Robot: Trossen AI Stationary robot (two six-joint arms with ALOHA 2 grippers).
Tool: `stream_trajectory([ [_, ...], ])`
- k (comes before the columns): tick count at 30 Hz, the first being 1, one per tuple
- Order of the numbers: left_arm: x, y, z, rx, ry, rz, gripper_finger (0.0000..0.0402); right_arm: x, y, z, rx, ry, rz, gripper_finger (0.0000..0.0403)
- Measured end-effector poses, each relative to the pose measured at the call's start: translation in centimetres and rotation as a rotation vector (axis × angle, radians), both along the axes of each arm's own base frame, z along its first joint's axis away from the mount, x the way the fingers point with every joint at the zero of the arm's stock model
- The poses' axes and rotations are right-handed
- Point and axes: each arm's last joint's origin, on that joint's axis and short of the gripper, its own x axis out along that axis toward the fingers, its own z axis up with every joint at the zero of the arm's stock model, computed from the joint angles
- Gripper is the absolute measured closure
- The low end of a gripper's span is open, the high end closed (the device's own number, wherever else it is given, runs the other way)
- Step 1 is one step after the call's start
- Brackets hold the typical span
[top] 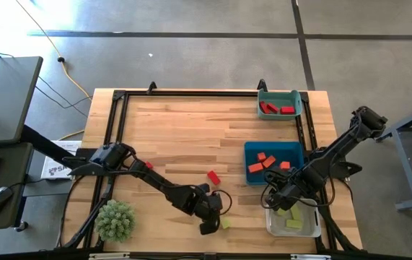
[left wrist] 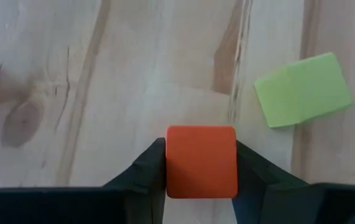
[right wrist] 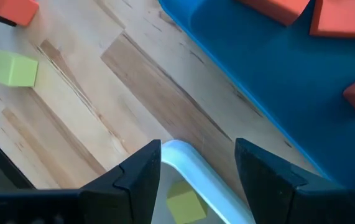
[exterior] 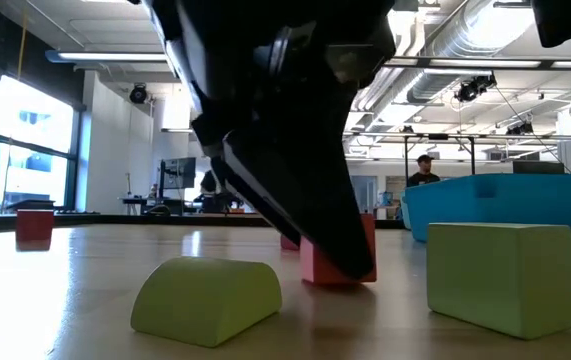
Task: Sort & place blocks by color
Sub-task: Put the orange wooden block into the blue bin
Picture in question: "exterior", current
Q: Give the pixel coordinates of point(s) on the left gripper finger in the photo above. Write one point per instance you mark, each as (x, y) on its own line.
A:
(305, 210)

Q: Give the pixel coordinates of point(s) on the orange cube block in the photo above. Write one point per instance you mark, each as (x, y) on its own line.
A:
(317, 265)

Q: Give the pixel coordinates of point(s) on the green half-round block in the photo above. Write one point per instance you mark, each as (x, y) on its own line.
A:
(205, 305)

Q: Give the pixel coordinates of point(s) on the green thick rectangular block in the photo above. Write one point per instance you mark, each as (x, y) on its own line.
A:
(502, 285)

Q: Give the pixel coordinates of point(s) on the red cube block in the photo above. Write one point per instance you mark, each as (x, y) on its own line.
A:
(34, 226)

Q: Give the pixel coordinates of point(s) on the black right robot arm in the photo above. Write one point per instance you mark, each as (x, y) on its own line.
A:
(565, 20)

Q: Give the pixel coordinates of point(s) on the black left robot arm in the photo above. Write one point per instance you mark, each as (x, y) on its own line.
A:
(225, 40)

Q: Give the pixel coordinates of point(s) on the teal plastic bin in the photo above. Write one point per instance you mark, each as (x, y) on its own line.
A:
(402, 210)

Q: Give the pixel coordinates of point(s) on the person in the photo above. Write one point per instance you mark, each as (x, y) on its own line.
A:
(422, 177)
(208, 182)

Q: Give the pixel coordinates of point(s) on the black computer monitor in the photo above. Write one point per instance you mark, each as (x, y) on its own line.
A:
(177, 172)

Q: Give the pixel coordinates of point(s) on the black round ceiling spotlight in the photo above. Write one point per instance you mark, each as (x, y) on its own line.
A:
(138, 94)

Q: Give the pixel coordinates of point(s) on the long ceiling light strip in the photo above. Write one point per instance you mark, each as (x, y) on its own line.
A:
(115, 56)

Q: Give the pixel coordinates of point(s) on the blue plastic bin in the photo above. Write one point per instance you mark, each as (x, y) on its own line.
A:
(515, 200)

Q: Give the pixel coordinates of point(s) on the black box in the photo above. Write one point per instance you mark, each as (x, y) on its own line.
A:
(537, 167)

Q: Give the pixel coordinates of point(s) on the large window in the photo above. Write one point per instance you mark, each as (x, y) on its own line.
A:
(30, 115)

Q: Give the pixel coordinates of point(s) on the black background frame rig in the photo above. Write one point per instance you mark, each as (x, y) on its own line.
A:
(437, 136)

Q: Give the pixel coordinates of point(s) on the black ceiling camera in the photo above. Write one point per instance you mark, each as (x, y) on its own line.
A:
(520, 129)
(472, 89)

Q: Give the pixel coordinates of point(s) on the silver ventilation duct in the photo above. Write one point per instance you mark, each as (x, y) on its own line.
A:
(475, 30)

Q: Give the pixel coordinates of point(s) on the black metal table frame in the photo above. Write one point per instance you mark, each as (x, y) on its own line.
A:
(115, 220)

